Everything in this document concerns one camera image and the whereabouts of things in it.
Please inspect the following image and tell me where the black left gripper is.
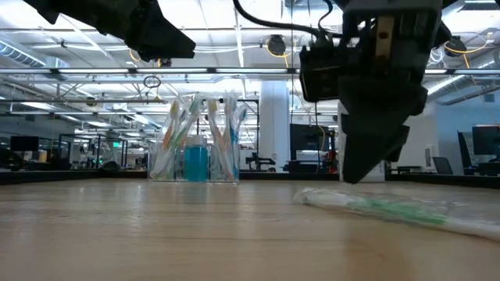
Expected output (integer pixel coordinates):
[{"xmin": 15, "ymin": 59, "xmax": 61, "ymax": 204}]
[{"xmin": 23, "ymin": 0, "xmax": 196, "ymax": 62}]

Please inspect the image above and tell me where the blue toothbrush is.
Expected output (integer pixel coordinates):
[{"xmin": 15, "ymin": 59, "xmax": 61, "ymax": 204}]
[
  {"xmin": 224, "ymin": 91, "xmax": 240, "ymax": 180},
  {"xmin": 234, "ymin": 105, "xmax": 249, "ymax": 157}
]

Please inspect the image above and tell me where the ceiling cable reel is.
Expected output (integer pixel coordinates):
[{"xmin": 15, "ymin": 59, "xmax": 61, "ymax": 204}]
[
  {"xmin": 267, "ymin": 34, "xmax": 288, "ymax": 56},
  {"xmin": 445, "ymin": 35, "xmax": 468, "ymax": 58}
]

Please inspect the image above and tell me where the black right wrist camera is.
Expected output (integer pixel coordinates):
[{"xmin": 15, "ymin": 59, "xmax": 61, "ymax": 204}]
[{"xmin": 298, "ymin": 37, "xmax": 347, "ymax": 103}]

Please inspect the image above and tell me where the orange toothbrush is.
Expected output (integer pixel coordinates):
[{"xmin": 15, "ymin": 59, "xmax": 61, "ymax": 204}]
[
  {"xmin": 150, "ymin": 97, "xmax": 183, "ymax": 180},
  {"xmin": 205, "ymin": 97, "xmax": 236, "ymax": 183}
]

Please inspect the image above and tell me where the white building column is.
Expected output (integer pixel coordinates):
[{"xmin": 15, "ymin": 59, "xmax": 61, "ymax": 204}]
[{"xmin": 259, "ymin": 80, "xmax": 291, "ymax": 173}]

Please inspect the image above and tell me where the dark office chair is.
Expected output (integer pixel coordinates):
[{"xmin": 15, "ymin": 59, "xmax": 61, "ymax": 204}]
[{"xmin": 431, "ymin": 155, "xmax": 454, "ymax": 176}]

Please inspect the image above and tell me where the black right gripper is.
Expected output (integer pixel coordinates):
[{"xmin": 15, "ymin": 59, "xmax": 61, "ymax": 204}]
[{"xmin": 337, "ymin": 0, "xmax": 452, "ymax": 185}]

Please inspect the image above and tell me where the black monitor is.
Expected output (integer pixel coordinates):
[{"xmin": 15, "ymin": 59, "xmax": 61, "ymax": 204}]
[
  {"xmin": 9, "ymin": 135, "xmax": 40, "ymax": 152},
  {"xmin": 471, "ymin": 124, "xmax": 500, "ymax": 157}
]

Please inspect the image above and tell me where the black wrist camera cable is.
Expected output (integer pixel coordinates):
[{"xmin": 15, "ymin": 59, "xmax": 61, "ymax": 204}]
[{"xmin": 232, "ymin": 0, "xmax": 345, "ymax": 40}]

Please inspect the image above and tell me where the green toothbrush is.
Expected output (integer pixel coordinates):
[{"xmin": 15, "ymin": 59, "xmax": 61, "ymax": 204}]
[
  {"xmin": 292, "ymin": 186, "xmax": 500, "ymax": 242},
  {"xmin": 155, "ymin": 93, "xmax": 204, "ymax": 180}
]

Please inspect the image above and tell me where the black cabinet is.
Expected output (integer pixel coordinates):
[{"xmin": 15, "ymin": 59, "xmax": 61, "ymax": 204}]
[{"xmin": 289, "ymin": 123, "xmax": 337, "ymax": 173}]

